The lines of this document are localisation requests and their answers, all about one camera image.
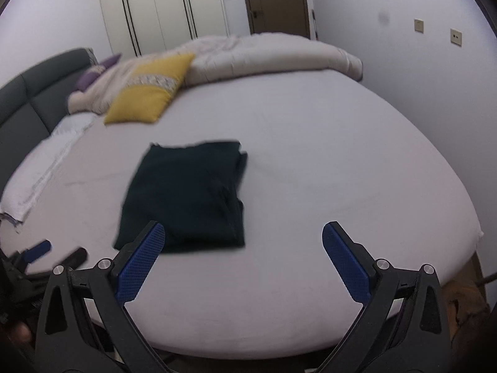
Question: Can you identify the grey upholstered headboard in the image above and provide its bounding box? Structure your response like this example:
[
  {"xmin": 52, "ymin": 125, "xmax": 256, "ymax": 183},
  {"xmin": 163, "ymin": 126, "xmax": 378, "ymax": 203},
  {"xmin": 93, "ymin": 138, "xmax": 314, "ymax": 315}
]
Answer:
[{"xmin": 0, "ymin": 47, "xmax": 98, "ymax": 195}]

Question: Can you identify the yellow patterned pillow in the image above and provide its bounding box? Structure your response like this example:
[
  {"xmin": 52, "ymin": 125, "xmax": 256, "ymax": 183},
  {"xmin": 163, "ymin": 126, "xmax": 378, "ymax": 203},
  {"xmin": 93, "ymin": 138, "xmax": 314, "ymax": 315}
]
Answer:
[{"xmin": 103, "ymin": 52, "xmax": 196, "ymax": 126}]

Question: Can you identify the brown cloth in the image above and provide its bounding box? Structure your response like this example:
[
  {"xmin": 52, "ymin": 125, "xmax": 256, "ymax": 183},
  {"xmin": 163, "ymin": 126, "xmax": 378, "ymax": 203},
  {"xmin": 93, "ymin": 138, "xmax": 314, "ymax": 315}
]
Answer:
[{"xmin": 442, "ymin": 276, "xmax": 495, "ymax": 344}]

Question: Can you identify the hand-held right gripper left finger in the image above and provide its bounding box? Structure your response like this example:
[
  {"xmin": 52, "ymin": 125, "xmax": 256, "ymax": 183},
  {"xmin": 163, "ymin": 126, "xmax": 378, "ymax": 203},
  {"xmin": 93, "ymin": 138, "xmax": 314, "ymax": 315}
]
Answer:
[{"xmin": 34, "ymin": 220, "xmax": 173, "ymax": 373}]

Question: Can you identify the purple pillow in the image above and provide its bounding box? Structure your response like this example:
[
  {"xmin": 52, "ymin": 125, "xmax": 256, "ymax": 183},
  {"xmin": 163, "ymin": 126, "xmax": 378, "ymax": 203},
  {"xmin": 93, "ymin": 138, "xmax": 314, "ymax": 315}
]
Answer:
[{"xmin": 75, "ymin": 53, "xmax": 122, "ymax": 91}]

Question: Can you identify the dark green cloth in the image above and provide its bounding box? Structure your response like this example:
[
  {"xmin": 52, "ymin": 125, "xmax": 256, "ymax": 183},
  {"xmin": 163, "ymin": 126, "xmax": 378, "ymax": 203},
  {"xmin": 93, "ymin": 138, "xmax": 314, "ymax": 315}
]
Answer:
[{"xmin": 112, "ymin": 139, "xmax": 248, "ymax": 255}]

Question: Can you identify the person's left hand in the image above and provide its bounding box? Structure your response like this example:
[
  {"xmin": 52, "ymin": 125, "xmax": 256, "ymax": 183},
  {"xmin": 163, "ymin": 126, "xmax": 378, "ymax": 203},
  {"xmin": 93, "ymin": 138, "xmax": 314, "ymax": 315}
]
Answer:
[{"xmin": 7, "ymin": 322, "xmax": 35, "ymax": 347}]

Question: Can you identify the bed with white sheet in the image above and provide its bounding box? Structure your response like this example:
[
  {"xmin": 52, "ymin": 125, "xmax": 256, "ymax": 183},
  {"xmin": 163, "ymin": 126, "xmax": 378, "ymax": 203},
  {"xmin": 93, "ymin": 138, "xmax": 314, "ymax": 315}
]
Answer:
[{"xmin": 0, "ymin": 68, "xmax": 485, "ymax": 361}]

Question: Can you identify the white wardrobe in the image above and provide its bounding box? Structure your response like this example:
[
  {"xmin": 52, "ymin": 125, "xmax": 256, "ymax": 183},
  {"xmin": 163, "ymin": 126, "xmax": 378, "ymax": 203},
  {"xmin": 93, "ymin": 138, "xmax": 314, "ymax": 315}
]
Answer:
[{"xmin": 96, "ymin": 0, "xmax": 251, "ymax": 58}]

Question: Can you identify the white pillow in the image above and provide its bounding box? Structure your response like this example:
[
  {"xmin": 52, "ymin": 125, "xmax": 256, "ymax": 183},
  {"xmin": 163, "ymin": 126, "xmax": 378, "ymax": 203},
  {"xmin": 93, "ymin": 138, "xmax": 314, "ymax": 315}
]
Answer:
[{"xmin": 0, "ymin": 113, "xmax": 101, "ymax": 228}]

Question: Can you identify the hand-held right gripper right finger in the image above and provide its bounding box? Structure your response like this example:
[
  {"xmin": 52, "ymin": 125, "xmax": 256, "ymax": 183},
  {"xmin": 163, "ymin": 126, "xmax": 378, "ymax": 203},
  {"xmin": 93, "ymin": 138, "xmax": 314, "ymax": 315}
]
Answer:
[{"xmin": 314, "ymin": 221, "xmax": 454, "ymax": 373}]

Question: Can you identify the beige duvet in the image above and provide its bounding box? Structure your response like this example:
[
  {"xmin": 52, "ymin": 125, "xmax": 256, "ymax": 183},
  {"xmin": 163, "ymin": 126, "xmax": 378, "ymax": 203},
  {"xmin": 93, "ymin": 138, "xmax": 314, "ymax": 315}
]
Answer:
[{"xmin": 68, "ymin": 33, "xmax": 363, "ymax": 115}]

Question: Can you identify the brown door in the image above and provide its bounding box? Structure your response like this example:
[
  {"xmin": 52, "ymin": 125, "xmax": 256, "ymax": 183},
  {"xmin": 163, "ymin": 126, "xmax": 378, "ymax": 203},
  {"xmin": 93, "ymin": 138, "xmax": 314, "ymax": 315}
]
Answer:
[{"xmin": 239, "ymin": 0, "xmax": 312, "ymax": 40}]

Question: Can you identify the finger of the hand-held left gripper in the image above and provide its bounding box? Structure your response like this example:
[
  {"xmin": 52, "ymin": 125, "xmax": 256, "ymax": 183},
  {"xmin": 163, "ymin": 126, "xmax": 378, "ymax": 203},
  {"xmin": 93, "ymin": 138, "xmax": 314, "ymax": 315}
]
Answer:
[
  {"xmin": 48, "ymin": 247, "xmax": 88, "ymax": 273},
  {"xmin": 16, "ymin": 240, "xmax": 52, "ymax": 267}
]

